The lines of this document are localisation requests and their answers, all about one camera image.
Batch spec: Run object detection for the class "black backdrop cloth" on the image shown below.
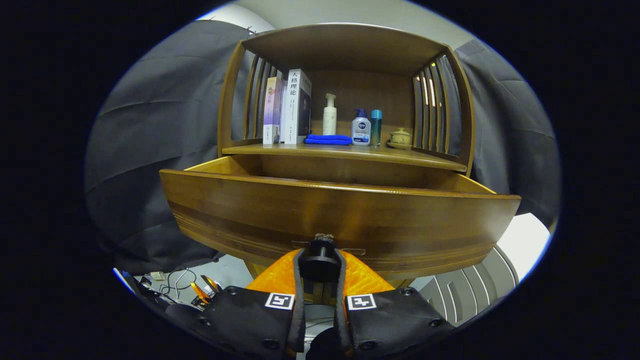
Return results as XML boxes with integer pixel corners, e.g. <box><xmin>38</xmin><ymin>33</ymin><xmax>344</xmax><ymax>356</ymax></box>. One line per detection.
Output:
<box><xmin>84</xmin><ymin>20</ymin><xmax>561</xmax><ymax>276</ymax></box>

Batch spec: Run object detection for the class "white panel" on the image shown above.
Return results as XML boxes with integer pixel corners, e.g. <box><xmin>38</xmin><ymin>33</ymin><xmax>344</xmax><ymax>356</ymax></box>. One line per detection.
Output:
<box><xmin>495</xmin><ymin>212</ymin><xmax>553</xmax><ymax>281</ymax></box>

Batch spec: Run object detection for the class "lidded tea cup with saucer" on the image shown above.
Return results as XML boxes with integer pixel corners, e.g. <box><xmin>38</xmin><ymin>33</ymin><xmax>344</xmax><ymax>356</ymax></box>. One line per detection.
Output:
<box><xmin>386</xmin><ymin>127</ymin><xmax>414</xmax><ymax>151</ymax></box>

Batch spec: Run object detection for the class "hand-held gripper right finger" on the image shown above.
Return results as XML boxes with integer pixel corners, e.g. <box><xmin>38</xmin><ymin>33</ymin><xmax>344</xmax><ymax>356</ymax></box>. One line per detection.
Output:
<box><xmin>334</xmin><ymin>248</ymin><xmax>456</xmax><ymax>360</ymax></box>

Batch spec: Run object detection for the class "wooden countertop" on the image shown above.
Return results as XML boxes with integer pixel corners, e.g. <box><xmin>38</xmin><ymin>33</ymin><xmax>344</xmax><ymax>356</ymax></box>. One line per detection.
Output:
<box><xmin>221</xmin><ymin>134</ymin><xmax>468</xmax><ymax>173</ymax></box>

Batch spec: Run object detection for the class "white bottle with blue cap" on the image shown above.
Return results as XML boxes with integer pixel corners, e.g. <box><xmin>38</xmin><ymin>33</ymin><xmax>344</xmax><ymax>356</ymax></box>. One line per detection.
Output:
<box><xmin>351</xmin><ymin>108</ymin><xmax>372</xmax><ymax>147</ymax></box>

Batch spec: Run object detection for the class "wooden drawer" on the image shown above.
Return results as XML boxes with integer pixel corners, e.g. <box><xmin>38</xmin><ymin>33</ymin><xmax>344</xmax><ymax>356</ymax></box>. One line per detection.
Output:
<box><xmin>159</xmin><ymin>154</ymin><xmax>522</xmax><ymax>282</ymax></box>

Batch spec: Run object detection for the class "grey slatted panel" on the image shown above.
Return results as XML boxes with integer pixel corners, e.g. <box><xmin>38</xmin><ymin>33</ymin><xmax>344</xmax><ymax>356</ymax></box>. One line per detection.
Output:
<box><xmin>420</xmin><ymin>245</ymin><xmax>521</xmax><ymax>326</ymax></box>

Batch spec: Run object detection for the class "white pump bottle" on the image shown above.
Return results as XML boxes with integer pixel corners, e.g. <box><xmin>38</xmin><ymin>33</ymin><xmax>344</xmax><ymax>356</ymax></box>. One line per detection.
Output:
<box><xmin>322</xmin><ymin>93</ymin><xmax>338</xmax><ymax>136</ymax></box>

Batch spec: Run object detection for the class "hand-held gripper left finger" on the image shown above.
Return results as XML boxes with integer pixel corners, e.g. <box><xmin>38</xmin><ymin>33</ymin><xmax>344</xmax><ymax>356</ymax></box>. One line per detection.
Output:
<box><xmin>197</xmin><ymin>248</ymin><xmax>307</xmax><ymax>360</ymax></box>

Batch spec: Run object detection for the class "blue folded cloth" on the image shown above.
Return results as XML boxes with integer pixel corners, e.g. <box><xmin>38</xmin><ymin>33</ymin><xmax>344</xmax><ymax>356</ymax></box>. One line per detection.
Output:
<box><xmin>304</xmin><ymin>133</ymin><xmax>353</xmax><ymax>146</ymax></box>

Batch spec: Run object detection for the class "teal bottle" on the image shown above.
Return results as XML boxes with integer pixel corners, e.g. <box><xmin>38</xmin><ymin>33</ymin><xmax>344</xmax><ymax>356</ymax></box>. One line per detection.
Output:
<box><xmin>370</xmin><ymin>109</ymin><xmax>383</xmax><ymax>148</ymax></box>

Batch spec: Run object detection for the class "orange black tool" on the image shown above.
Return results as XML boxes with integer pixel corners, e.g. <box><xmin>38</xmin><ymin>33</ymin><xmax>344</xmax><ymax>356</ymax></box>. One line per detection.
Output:
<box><xmin>189</xmin><ymin>274</ymin><xmax>223</xmax><ymax>306</ymax></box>

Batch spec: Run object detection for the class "white book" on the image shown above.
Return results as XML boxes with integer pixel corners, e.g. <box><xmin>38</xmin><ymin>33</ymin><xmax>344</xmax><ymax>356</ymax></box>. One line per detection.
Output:
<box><xmin>280</xmin><ymin>68</ymin><xmax>313</xmax><ymax>145</ymax></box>

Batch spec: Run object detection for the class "purple book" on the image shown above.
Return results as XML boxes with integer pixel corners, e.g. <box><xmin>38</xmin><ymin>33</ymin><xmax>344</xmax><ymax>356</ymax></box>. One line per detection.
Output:
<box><xmin>262</xmin><ymin>76</ymin><xmax>284</xmax><ymax>146</ymax></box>

